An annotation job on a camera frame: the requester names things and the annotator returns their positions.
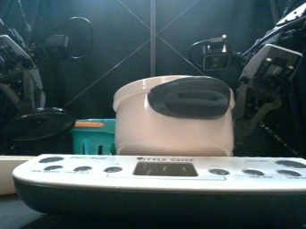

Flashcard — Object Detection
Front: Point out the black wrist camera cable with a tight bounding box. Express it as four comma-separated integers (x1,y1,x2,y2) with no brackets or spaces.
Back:
187,38,210,69
54,15,96,61

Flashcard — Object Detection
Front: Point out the black left wrist camera cable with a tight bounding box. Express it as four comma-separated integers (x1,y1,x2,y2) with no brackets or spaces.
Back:
54,15,96,61

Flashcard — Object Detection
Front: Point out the orange toy food piece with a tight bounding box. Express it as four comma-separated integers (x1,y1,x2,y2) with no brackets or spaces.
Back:
74,121,106,129

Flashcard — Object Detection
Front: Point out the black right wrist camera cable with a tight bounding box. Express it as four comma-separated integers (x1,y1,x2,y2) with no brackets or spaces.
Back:
187,38,210,69

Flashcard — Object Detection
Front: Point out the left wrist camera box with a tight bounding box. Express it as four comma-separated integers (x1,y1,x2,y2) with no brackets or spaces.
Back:
42,33,74,61

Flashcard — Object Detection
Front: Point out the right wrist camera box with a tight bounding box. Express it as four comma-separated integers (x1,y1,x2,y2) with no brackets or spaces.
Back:
201,35,233,72

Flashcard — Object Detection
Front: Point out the teal plastic basket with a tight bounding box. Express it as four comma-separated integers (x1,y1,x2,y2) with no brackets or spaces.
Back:
71,118,118,156

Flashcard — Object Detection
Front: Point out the grey vertical frame pole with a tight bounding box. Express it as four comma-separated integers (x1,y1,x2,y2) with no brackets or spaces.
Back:
150,0,157,77

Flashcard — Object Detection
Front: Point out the thin grey brace wire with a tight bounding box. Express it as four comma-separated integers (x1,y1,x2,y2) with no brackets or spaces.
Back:
116,0,210,76
63,0,201,109

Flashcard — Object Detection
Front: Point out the white toy stove control panel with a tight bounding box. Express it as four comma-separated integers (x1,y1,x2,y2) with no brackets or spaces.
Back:
11,153,306,223

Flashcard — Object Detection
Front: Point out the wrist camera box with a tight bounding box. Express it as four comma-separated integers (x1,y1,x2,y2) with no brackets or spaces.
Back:
42,33,74,61
201,35,233,72

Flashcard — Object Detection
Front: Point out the white pot with grey handle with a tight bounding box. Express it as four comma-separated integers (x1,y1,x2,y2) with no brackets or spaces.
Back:
111,74,237,157

